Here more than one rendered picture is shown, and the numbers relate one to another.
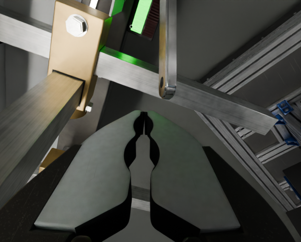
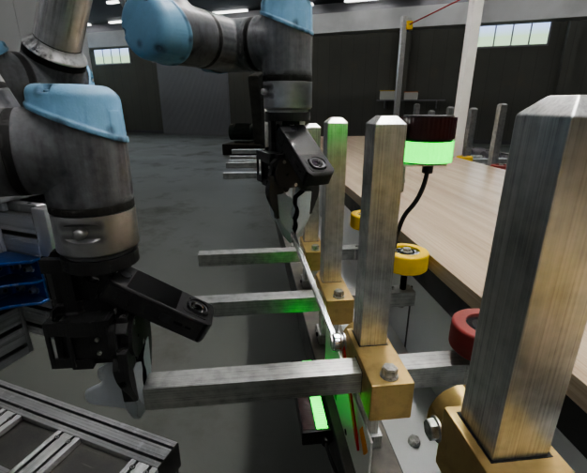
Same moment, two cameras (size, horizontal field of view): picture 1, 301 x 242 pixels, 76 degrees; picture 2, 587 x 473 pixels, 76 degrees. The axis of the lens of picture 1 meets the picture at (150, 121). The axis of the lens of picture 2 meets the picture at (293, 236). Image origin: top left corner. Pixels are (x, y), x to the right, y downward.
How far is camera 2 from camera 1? 0.56 m
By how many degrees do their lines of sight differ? 43
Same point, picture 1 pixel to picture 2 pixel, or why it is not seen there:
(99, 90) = (312, 323)
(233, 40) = not seen: outside the picture
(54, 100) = (329, 253)
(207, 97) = (242, 299)
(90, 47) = (327, 292)
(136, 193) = (250, 257)
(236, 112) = (216, 298)
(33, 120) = (330, 236)
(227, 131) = (92, 431)
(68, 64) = (335, 284)
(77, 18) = (339, 295)
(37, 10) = not seen: hidden behind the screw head
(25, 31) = not seen: hidden behind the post
